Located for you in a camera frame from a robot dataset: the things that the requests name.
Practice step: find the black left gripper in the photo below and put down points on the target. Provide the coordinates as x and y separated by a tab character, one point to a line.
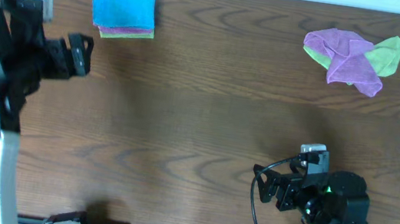
80	61

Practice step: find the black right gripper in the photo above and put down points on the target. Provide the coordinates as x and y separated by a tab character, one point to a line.
270	183

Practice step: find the blue microfiber cloth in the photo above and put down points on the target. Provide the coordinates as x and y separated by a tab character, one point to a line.
124	13

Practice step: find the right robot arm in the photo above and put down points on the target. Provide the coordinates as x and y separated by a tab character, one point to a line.
320	196

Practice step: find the folded green cloth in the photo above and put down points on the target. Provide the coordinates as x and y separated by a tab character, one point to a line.
142	35

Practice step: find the folded purple cloth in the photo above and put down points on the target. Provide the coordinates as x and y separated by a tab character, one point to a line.
122	30

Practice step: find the crumpled purple cloth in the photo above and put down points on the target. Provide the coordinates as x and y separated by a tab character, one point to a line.
348	63

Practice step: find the crumpled green cloth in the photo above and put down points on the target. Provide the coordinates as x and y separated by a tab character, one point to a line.
384	58

